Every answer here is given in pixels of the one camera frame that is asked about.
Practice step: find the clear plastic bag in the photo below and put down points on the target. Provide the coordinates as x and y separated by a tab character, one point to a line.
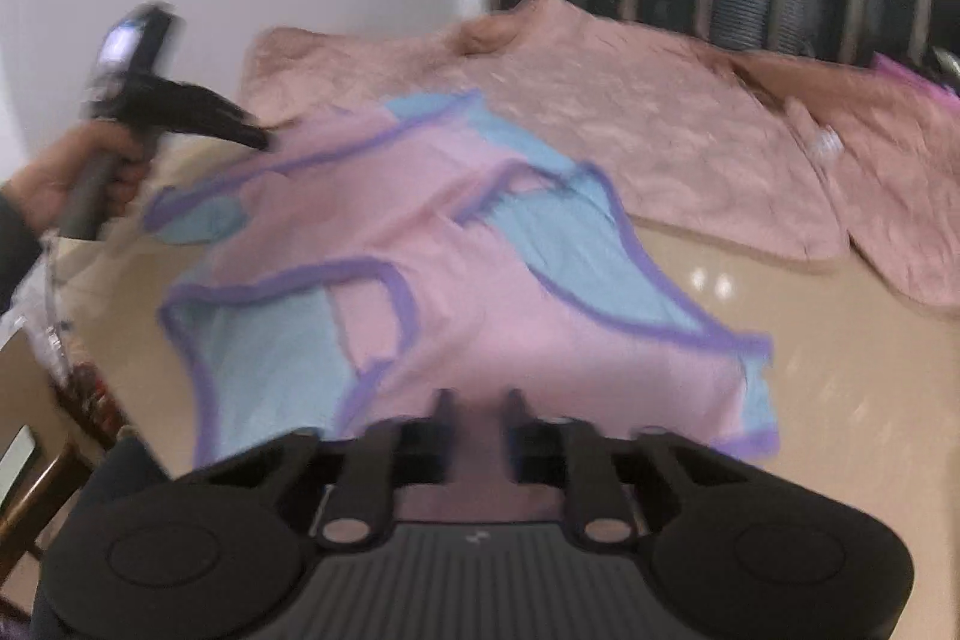
37	317

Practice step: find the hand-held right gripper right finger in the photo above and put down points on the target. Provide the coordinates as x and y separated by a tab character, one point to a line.
515	422

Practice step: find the pink quilted jacket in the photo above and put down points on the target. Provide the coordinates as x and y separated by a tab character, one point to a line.
675	123

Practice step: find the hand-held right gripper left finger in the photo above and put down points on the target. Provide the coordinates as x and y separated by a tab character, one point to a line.
444	422

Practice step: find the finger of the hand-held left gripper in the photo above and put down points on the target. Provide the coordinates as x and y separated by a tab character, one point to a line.
229	132
214	104

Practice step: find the wooden chair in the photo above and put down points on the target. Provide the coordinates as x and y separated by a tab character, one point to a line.
52	497

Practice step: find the person's left hand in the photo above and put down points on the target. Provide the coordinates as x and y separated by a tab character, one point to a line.
52	179

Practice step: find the pink blue purple-trimmed garment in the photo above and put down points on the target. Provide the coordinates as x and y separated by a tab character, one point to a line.
420	250

